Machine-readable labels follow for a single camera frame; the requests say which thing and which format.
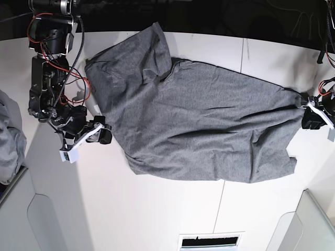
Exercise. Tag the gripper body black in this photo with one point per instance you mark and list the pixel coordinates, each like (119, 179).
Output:
(70, 119)
(327, 101)

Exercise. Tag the grey t-shirt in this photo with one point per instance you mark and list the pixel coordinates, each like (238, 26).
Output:
(184, 120)

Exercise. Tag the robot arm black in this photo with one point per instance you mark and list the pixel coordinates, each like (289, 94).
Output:
(327, 84)
(51, 33)

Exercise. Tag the grey cloth pile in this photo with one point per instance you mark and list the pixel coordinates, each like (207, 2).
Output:
(13, 140)

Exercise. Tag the right white bin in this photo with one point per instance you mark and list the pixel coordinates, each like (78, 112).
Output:
(307, 228)

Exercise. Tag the white bin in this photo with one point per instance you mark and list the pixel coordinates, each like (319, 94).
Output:
(28, 219)
(307, 228)

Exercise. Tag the left white bin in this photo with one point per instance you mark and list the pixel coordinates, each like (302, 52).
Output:
(28, 219)

